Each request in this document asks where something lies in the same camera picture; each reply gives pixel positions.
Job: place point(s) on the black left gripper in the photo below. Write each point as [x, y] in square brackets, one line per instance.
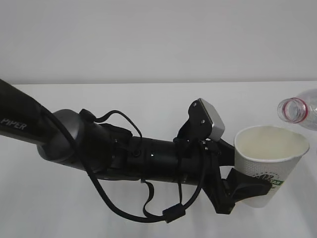
[199, 162]

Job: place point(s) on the white paper cup green logo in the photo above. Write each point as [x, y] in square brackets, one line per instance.
[270, 153]

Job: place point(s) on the Nongfu Spring water bottle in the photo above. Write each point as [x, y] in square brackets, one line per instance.
[300, 110]

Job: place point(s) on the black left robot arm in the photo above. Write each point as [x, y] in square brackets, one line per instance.
[107, 152]

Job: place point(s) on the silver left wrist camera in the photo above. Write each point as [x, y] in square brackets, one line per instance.
[204, 121]

